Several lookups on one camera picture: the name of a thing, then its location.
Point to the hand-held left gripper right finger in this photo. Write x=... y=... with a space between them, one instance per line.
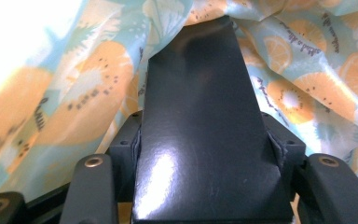
x=292 y=149

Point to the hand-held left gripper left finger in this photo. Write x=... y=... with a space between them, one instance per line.
x=124 y=155

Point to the black box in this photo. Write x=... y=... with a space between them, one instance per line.
x=199 y=124

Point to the fruit print fabric bag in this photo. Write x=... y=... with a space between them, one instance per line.
x=59 y=93

